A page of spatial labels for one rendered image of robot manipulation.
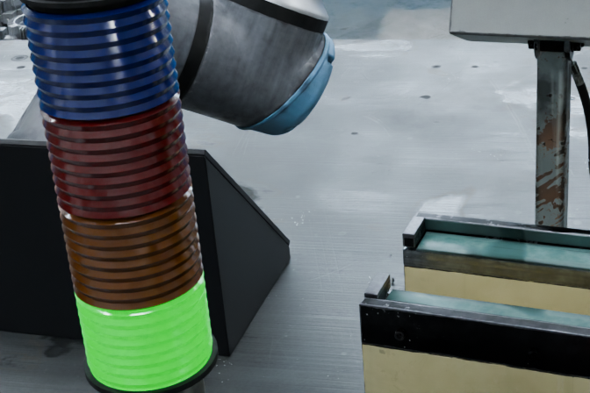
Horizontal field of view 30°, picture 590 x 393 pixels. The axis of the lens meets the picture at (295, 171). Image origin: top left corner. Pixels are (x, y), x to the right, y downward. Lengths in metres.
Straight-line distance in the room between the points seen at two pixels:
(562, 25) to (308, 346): 0.34
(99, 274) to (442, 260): 0.41
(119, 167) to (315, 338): 0.52
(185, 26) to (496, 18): 0.29
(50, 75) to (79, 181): 0.05
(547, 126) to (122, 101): 0.59
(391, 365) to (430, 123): 0.64
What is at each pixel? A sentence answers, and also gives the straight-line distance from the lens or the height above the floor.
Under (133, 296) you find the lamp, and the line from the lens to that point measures 0.49.
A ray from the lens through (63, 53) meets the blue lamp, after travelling 0.45.
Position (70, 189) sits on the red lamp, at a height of 1.13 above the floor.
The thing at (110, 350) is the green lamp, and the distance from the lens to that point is 0.51.
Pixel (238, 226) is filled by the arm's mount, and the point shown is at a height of 0.90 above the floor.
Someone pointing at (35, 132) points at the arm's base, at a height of 0.98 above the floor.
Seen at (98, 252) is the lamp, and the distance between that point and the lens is 0.48.
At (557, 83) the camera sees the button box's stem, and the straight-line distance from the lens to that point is 0.97.
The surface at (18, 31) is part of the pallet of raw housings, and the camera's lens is 2.93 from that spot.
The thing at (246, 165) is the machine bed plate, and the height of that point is 0.80.
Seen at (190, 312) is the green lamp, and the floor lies 1.06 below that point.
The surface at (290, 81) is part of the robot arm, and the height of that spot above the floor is 0.96.
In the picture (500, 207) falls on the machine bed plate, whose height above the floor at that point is 0.80.
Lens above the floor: 1.32
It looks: 24 degrees down
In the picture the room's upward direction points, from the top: 5 degrees counter-clockwise
